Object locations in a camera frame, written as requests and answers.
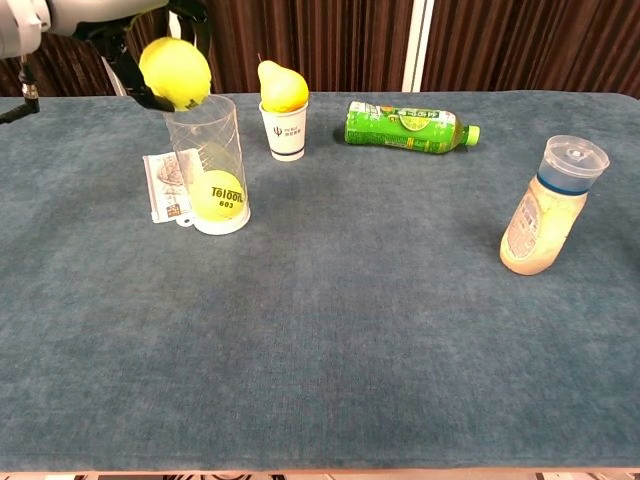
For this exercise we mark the printed paper card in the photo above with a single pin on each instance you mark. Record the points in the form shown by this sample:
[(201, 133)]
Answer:
[(162, 185)]

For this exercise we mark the clear plastic ball tube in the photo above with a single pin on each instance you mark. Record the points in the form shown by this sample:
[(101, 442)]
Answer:
[(215, 145)]

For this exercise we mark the yellow-green tennis ball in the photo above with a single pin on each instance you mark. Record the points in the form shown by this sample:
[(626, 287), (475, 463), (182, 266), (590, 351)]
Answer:
[(175, 72), (218, 195)]

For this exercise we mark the green tea bottle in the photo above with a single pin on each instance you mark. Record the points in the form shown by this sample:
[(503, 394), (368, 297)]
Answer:
[(400, 127)]

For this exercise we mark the yellow pear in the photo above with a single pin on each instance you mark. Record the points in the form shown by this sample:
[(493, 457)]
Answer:
[(282, 87)]

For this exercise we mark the teal table cloth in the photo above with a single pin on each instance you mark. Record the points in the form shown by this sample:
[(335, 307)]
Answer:
[(350, 350)]

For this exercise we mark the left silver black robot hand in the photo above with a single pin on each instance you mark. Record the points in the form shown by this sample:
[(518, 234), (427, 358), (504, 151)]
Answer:
[(100, 12)]

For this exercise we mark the beige sauce bottle clear cap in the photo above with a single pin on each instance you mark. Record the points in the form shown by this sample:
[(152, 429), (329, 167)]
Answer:
[(542, 225)]

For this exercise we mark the dark brown pleated curtain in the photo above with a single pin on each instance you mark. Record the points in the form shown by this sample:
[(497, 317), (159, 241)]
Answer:
[(325, 40)]

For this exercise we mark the white frame post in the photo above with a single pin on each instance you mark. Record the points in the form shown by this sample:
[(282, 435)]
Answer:
[(115, 82), (419, 45), (174, 25)]

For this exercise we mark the white paper cup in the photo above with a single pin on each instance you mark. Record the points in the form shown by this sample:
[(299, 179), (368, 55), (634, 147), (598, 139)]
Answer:
[(285, 137)]

